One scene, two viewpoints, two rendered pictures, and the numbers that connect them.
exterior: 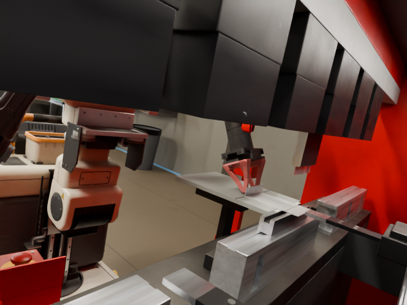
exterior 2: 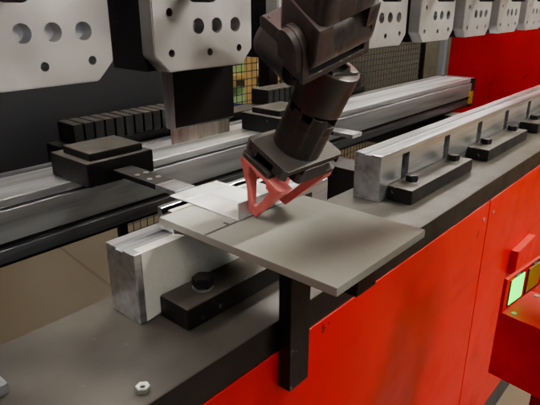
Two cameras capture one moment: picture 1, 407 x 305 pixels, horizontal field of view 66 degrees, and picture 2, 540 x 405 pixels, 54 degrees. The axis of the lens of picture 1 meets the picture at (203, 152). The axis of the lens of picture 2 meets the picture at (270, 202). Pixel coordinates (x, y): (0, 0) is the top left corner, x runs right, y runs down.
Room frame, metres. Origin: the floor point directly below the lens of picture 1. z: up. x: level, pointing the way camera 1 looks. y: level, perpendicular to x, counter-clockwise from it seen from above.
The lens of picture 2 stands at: (1.36, -0.07, 1.25)
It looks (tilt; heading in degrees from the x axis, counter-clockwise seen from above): 21 degrees down; 185
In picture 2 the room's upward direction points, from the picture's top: straight up
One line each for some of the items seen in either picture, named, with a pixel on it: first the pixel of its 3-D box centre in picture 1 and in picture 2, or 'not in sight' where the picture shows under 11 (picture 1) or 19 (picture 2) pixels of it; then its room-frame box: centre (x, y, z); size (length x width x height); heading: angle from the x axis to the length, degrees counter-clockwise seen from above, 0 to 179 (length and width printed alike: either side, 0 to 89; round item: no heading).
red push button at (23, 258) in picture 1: (20, 263); not in sight; (0.61, 0.33, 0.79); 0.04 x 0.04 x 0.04
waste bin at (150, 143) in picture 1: (142, 147); not in sight; (5.03, 0.98, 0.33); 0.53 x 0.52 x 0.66; 48
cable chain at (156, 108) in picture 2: not in sight; (148, 117); (0.29, -0.42, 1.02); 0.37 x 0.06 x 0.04; 144
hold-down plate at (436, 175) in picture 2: not in sight; (432, 177); (0.23, 0.18, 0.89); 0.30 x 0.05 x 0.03; 144
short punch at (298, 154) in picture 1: (306, 153); (200, 101); (0.69, -0.22, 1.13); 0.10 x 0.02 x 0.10; 144
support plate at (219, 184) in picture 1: (237, 189); (288, 227); (0.78, -0.10, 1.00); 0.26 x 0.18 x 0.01; 54
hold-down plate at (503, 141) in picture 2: not in sight; (498, 143); (-0.09, 0.41, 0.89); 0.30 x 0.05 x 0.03; 144
